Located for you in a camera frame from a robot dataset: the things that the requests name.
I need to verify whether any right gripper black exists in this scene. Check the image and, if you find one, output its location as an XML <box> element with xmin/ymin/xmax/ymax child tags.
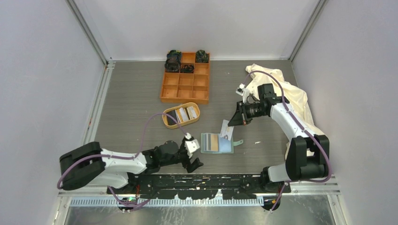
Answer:
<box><xmin>228</xmin><ymin>100</ymin><xmax>267</xmax><ymax>127</ymax></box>

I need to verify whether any white patterned credit card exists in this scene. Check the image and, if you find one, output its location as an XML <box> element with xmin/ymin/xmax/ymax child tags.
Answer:
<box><xmin>220</xmin><ymin>120</ymin><xmax>234</xmax><ymax>141</ymax></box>

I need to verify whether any green card holder wallet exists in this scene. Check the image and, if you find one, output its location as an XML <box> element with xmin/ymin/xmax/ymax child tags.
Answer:
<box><xmin>200</xmin><ymin>133</ymin><xmax>244</xmax><ymax>154</ymax></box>

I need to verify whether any orange credit card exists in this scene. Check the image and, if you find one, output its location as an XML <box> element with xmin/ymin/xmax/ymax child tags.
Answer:
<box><xmin>209</xmin><ymin>134</ymin><xmax>219</xmax><ymax>152</ymax></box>

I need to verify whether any tan oval card tray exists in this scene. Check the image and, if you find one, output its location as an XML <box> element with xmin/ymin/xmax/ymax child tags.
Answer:
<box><xmin>162</xmin><ymin>102</ymin><xmax>200</xmax><ymax>129</ymax></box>

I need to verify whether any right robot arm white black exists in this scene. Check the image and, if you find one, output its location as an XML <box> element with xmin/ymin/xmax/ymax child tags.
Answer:
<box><xmin>228</xmin><ymin>84</ymin><xmax>331</xmax><ymax>193</ymax></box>

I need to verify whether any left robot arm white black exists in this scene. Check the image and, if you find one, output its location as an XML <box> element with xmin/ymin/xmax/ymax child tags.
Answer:
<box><xmin>57</xmin><ymin>138</ymin><xmax>203</xmax><ymax>194</ymax></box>

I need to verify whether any stack of cards in tray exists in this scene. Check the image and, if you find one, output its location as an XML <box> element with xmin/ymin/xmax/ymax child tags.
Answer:
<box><xmin>174</xmin><ymin>106</ymin><xmax>198</xmax><ymax>123</ymax></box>

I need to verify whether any cream cloth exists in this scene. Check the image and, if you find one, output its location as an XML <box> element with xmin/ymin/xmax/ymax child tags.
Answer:
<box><xmin>245</xmin><ymin>63</ymin><xmax>328</xmax><ymax>160</ymax></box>

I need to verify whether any orange compartment organizer tray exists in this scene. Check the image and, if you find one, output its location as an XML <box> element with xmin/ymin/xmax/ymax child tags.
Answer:
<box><xmin>160</xmin><ymin>51</ymin><xmax>210</xmax><ymax>104</ymax></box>

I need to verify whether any small dark rolled belt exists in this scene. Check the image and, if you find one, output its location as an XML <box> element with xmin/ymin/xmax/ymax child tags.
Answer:
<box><xmin>195</xmin><ymin>50</ymin><xmax>209</xmax><ymax>63</ymax></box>

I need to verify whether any large dark rolled belt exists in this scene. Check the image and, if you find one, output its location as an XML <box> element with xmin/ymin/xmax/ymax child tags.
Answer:
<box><xmin>164</xmin><ymin>50</ymin><xmax>182</xmax><ymax>73</ymax></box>

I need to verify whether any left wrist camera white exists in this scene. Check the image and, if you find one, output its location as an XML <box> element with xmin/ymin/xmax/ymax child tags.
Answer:
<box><xmin>183</xmin><ymin>133</ymin><xmax>200</xmax><ymax>157</ymax></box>

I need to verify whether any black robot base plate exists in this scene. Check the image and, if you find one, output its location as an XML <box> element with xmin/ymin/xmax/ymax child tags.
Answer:
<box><xmin>112</xmin><ymin>173</ymin><xmax>291</xmax><ymax>200</ymax></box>

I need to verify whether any slotted cable duct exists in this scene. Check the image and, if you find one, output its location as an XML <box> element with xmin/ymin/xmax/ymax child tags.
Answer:
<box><xmin>70</xmin><ymin>196</ymin><xmax>264</xmax><ymax>207</ymax></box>

